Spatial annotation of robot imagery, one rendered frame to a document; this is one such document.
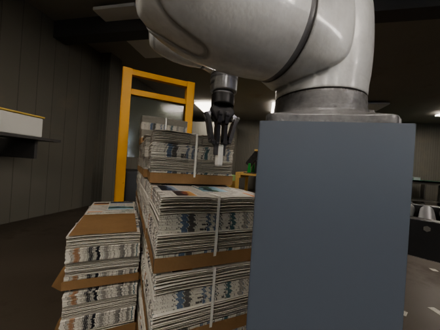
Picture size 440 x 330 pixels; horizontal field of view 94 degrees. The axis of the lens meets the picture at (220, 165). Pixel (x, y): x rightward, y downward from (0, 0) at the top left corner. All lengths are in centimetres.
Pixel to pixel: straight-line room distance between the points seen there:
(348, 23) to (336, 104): 11
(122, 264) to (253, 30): 103
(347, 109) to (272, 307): 31
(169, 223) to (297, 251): 41
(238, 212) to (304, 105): 46
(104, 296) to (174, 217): 62
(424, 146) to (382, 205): 1010
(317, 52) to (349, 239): 26
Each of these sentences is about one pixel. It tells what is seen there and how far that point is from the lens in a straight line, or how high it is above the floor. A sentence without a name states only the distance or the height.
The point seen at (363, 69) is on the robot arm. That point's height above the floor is 109.
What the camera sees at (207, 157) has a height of 96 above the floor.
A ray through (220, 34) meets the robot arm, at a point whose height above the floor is 109.
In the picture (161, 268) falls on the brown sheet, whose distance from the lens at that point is 69.
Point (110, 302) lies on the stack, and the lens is 120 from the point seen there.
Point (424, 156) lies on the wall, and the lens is 1042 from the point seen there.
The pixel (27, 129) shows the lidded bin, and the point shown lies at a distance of 313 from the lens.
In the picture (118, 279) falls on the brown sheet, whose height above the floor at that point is 39.
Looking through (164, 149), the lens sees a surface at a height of 98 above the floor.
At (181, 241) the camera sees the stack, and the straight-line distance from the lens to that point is 67.
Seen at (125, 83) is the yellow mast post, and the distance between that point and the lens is 242.
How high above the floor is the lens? 93
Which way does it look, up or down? level
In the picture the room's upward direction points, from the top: 4 degrees clockwise
